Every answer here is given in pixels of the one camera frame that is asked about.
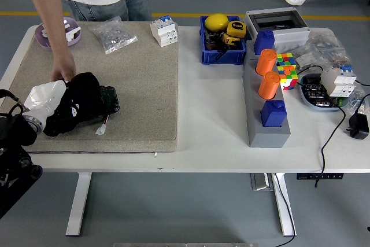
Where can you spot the person's right hand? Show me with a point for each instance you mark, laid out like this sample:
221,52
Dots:
64,67

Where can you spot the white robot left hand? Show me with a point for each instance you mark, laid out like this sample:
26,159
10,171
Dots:
44,99

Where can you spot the black plastic-wrapped panel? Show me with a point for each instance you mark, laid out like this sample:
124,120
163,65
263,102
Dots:
110,102

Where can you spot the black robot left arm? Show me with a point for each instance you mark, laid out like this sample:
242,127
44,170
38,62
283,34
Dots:
13,183

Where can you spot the person's right forearm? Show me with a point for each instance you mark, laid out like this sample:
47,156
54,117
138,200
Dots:
46,12

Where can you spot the black table control panel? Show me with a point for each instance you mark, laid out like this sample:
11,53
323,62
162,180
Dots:
306,176

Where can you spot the white plastic piece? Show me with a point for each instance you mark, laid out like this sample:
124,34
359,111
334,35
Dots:
72,34
67,23

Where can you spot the purple plastic tray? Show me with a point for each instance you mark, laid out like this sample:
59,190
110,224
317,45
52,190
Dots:
38,37

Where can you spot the clear bag of screws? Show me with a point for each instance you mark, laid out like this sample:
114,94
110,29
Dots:
113,36

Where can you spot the grey-brown felt mat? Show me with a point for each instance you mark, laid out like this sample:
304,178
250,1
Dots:
130,85

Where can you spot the white circuit breaker blue levers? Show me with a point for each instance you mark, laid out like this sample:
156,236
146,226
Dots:
337,83
162,31

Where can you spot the white table leg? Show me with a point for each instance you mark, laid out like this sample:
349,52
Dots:
280,200
78,209

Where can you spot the blue plastic bin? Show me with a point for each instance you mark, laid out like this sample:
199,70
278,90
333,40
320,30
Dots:
221,57

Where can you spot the yellow round object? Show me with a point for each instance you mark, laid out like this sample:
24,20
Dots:
216,21

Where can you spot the small yellow black tool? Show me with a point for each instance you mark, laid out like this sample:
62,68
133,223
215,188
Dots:
229,39

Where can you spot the yellow black tape measure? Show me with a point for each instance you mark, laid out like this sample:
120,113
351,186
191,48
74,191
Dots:
237,28

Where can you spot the orange cylinder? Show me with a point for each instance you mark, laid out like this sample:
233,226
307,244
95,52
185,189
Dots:
268,86
265,63

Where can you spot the blue block with knob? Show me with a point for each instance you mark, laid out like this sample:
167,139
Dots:
272,115
263,43

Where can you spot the grey shape sorter base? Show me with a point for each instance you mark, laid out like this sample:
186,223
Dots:
268,138

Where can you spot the colourful puzzle cube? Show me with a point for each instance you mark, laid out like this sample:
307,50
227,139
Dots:
288,80

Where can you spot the grey metal box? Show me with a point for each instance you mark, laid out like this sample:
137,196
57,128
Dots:
261,182

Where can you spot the light blue tray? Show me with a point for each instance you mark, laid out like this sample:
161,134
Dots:
306,102

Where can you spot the black electronic modules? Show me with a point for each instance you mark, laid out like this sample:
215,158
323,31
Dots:
314,90

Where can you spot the clear bags of parts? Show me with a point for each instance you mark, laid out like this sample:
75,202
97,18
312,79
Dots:
323,44

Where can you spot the clear plastic bag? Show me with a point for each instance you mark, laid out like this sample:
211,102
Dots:
359,96

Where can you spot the black power adapter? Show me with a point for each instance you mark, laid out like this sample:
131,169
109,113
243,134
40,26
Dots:
359,127

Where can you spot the grey electrical enclosure box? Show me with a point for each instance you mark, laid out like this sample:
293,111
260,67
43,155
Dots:
291,37

